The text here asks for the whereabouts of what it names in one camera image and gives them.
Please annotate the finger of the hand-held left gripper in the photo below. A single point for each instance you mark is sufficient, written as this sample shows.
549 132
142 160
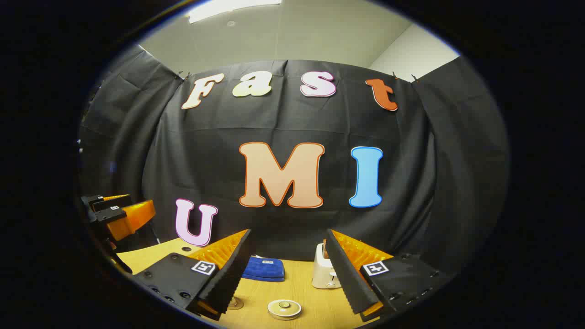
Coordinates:
135 217
112 199

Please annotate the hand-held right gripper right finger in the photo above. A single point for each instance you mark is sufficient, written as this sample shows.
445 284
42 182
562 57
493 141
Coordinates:
352 283

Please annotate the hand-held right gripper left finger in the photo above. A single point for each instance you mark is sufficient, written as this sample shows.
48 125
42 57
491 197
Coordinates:
231 278

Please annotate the round cork coaster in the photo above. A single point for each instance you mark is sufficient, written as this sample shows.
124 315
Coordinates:
236 306

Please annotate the white teacup lid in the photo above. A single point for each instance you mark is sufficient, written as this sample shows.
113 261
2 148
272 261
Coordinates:
284 307

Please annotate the blue folded towel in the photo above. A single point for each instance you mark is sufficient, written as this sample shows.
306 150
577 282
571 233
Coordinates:
263 269

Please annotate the white toaster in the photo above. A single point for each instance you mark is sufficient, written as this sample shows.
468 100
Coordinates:
320 272

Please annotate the black backdrop cloth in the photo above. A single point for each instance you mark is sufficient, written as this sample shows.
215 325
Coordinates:
219 137

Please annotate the ceiling light panel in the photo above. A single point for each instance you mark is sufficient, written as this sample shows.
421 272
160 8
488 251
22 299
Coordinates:
228 8

